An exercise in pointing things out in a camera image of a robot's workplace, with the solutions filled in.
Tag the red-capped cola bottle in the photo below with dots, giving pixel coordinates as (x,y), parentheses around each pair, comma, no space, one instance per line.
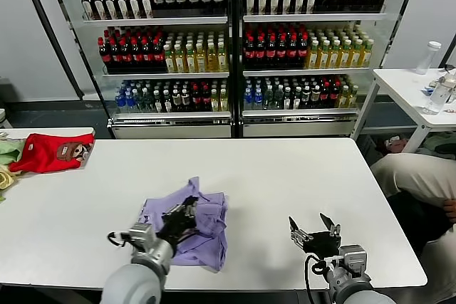
(271,52)
(293,52)
(137,56)
(127,56)
(335,94)
(260,52)
(325,95)
(250,52)
(206,98)
(303,51)
(116,56)
(147,56)
(196,98)
(106,56)
(282,52)
(158,56)

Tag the clear plastic water bottle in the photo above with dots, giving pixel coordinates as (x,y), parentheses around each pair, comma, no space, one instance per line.
(438,97)

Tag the person's bare hand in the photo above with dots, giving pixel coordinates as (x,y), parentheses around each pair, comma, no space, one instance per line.
(450,209)

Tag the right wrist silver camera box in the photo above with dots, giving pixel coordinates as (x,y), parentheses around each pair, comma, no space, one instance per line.
(352,257)

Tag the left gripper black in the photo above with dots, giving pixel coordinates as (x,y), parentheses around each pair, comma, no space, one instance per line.
(174,227)

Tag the small blue yellow packet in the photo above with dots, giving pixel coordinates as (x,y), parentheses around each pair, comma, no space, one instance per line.
(430,85)

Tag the blue water bottle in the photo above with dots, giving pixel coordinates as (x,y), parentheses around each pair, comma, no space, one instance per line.
(130,100)
(248,98)
(121,100)
(258,98)

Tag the dark red bag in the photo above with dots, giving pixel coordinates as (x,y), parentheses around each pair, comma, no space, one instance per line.
(395,144)

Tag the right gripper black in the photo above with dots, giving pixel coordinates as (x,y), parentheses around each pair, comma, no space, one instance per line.
(320,243)

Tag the red t-shirt bear print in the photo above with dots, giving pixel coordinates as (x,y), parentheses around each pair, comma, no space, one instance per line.
(42,153)

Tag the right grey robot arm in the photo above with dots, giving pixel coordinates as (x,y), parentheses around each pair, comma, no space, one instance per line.
(356,293)

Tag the white cabinet shelf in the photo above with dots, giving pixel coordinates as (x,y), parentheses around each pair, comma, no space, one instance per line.
(171,114)
(167,74)
(156,20)
(313,17)
(299,111)
(306,71)

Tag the clear green water bottle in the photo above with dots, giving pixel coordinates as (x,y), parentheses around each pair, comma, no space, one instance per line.
(140,101)
(278,98)
(269,98)

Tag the light green cloth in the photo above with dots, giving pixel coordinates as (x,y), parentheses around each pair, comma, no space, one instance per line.
(9,150)

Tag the pale yellow drink bottle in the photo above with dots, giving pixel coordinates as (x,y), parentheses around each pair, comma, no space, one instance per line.
(344,97)
(353,96)
(215,100)
(224,100)

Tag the pale yellow cloth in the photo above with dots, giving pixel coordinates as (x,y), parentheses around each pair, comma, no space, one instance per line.
(7,176)

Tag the lilac purple t-shirt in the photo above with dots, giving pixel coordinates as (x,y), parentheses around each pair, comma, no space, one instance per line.
(210,233)

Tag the white side table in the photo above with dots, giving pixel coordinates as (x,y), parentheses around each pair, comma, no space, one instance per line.
(399,82)

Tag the seated person in beige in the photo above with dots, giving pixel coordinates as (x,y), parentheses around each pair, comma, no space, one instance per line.
(413,174)

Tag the glass-door drinks cabinet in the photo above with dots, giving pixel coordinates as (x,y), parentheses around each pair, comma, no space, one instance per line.
(299,127)
(171,129)

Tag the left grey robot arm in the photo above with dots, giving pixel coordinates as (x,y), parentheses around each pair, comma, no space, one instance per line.
(135,282)

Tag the small dark bottle white cap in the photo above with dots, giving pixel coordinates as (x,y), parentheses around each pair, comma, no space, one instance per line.
(288,98)
(177,98)
(316,94)
(158,101)
(167,101)
(297,98)
(306,95)
(186,98)

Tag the green fabric bundle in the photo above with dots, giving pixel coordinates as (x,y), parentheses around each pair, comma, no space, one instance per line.
(441,143)

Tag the black crate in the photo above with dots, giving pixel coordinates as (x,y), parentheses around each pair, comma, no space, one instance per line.
(367,145)

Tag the dark slanted pole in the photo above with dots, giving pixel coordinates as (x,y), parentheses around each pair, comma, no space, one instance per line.
(51,29)

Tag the tall clear bottle white cap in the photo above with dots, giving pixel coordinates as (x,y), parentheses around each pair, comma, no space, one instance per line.
(429,57)

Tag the yellow tea bottle green cap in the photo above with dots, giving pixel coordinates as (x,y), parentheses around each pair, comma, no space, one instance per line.
(201,59)
(222,58)
(324,56)
(356,55)
(367,54)
(335,55)
(314,56)
(345,55)
(212,58)
(180,59)
(170,59)
(191,59)

